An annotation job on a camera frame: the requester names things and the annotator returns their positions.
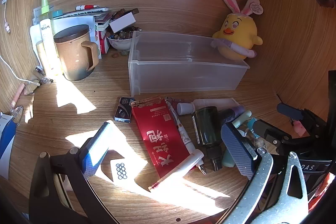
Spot white printed pen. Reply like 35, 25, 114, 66
165, 98, 208, 175

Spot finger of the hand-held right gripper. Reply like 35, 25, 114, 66
276, 103, 320, 125
253, 118, 316, 155

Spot blue white card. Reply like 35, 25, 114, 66
0, 112, 17, 180

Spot purple bottle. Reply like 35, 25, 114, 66
219, 105, 246, 123

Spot stack of books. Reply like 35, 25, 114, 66
52, 7, 114, 30

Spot pile of glass beads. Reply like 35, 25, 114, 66
106, 26, 143, 41

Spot dark brown wooden piece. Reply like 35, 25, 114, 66
113, 8, 139, 21

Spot clear plastic clip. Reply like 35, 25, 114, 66
34, 67, 53, 84

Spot white tube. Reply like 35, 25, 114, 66
193, 98, 240, 110

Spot dark green bottle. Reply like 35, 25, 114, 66
192, 106, 223, 171

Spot beige bottle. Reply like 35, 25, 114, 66
36, 40, 50, 69

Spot eyeglasses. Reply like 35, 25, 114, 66
10, 77, 42, 126

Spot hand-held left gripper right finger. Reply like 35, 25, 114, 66
215, 122, 310, 224

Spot red envelope packet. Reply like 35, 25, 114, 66
131, 97, 191, 180

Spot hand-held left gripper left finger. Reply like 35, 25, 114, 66
28, 122, 117, 224

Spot white ceramic bowl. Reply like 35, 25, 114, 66
106, 35, 133, 52

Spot teal tape roll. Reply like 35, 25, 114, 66
245, 117, 260, 135

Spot orange red cloth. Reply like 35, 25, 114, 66
307, 172, 336, 216

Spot green cap spray bottle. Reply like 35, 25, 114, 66
39, 0, 62, 76

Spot clear plastic storage box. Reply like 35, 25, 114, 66
128, 31, 250, 97

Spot red white carton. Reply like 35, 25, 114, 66
96, 29, 111, 54

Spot mint green stick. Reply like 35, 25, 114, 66
232, 111, 253, 129

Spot white rectangular box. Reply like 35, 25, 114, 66
109, 13, 136, 33

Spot cluster of small silver rings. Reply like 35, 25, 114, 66
115, 162, 128, 179

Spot white charging cable with plug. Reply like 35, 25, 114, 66
3, 0, 13, 35

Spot keyring with pink charm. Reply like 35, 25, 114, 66
292, 119, 306, 136

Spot yellow chick plush toy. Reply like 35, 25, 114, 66
212, 0, 264, 61

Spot red white marker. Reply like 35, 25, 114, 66
76, 4, 100, 11

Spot white stick pen pink tip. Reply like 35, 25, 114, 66
148, 149, 204, 191

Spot brown ceramic mug with lid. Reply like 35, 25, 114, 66
53, 25, 100, 81

